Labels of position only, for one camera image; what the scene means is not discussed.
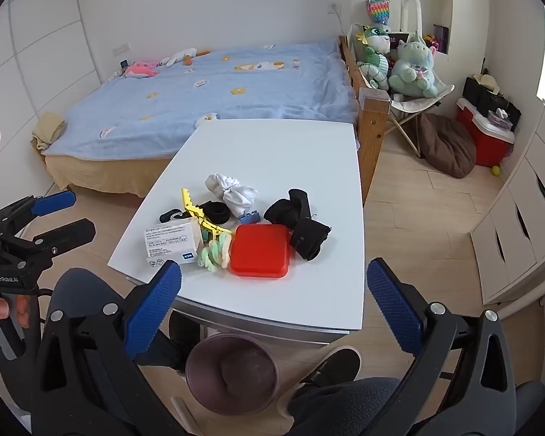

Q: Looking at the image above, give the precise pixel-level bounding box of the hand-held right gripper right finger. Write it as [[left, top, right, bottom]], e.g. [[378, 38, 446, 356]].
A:
[[367, 258, 518, 436]]

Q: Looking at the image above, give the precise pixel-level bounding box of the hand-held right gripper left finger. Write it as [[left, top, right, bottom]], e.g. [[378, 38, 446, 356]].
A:
[[27, 261, 196, 436]]

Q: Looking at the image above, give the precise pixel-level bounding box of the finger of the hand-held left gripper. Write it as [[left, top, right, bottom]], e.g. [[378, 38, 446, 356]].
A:
[[7, 218, 96, 264], [0, 191, 76, 237]]

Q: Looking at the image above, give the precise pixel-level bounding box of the white cardboard box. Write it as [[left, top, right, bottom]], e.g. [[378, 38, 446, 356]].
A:
[[142, 218, 205, 271]]

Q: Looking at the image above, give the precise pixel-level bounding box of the purple round waste bin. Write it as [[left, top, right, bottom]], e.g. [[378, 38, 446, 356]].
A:
[[185, 332, 280, 415]]

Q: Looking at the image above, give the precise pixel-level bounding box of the green white fuzzy twisted band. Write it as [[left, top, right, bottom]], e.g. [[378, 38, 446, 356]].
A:
[[197, 231, 234, 273]]

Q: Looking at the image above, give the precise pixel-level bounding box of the black sock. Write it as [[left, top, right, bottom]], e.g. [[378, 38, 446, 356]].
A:
[[263, 188, 312, 228], [288, 218, 332, 262]]

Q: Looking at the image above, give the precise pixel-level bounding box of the yellow toothed hair clip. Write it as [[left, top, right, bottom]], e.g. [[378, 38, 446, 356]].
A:
[[180, 187, 232, 241]]

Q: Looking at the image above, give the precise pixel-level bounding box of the black fuzzy hair band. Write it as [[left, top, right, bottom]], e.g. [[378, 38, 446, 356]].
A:
[[199, 200, 231, 225]]

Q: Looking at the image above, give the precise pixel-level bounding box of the red square plastic box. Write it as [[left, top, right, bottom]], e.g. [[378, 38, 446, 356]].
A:
[[229, 223, 291, 279]]

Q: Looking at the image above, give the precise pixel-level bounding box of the white knotted cloth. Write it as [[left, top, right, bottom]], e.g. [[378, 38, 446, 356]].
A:
[[204, 173, 259, 216]]

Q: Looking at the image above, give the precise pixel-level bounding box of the person's left hand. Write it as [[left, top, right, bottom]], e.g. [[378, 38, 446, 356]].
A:
[[0, 291, 32, 330]]

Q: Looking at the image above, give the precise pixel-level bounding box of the beige bed base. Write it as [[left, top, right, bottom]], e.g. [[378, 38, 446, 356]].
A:
[[45, 152, 182, 198]]

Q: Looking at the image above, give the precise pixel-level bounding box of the beige folded cloth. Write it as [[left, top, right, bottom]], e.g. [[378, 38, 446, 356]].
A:
[[32, 111, 66, 150]]

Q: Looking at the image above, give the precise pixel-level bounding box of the person's black right shoe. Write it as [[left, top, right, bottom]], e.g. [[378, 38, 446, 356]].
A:
[[300, 346, 362, 389]]

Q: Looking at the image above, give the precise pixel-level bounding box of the person's right leg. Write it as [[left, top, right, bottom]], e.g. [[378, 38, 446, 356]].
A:
[[287, 377, 545, 436]]

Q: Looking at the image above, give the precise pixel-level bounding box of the white drawer cabinet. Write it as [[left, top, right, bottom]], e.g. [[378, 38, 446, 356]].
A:
[[470, 100, 545, 305]]

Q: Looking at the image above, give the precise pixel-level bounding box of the pink plush toy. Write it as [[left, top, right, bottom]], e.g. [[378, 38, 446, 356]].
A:
[[124, 60, 159, 79]]

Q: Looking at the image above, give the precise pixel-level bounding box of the brown beanbag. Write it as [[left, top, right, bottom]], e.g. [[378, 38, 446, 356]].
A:
[[419, 113, 477, 179]]

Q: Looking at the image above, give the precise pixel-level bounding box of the red cooler box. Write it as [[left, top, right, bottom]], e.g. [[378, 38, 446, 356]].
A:
[[456, 97, 515, 168]]

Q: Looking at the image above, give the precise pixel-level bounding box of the white goose plush toy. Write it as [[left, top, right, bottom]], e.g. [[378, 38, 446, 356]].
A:
[[160, 48, 212, 68]]

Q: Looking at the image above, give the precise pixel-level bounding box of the blue printed blanket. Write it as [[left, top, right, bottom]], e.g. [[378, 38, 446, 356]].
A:
[[43, 39, 359, 162]]

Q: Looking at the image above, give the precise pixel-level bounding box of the white folding chair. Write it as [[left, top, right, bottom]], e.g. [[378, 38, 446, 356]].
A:
[[350, 23, 455, 157]]

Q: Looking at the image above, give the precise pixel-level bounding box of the clear plastic packet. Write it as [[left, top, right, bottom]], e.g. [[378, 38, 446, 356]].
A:
[[488, 109, 512, 130]]

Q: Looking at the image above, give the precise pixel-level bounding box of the black bag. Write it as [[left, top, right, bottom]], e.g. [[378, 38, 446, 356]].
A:
[[463, 76, 522, 128]]

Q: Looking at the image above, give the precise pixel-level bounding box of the teal dinosaur plush toy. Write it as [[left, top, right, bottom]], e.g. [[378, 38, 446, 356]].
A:
[[387, 31, 437, 99]]

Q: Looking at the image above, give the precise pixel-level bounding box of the beige hat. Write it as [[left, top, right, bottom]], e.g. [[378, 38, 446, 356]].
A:
[[477, 73, 500, 94]]

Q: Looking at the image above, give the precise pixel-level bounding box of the green dragon plush toy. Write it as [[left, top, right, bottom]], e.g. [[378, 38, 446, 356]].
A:
[[355, 25, 393, 92]]

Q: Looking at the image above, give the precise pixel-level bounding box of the purple box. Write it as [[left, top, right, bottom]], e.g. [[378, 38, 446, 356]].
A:
[[433, 25, 450, 53]]

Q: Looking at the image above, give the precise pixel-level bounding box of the white arched stand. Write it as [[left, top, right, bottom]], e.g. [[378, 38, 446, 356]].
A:
[[400, 0, 422, 32]]

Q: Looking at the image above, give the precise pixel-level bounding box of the rainbow bubble bag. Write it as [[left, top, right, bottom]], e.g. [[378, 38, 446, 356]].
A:
[[367, 0, 390, 25]]

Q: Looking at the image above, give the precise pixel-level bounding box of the wooden bed frame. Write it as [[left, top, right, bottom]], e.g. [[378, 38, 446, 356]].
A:
[[338, 35, 391, 205]]

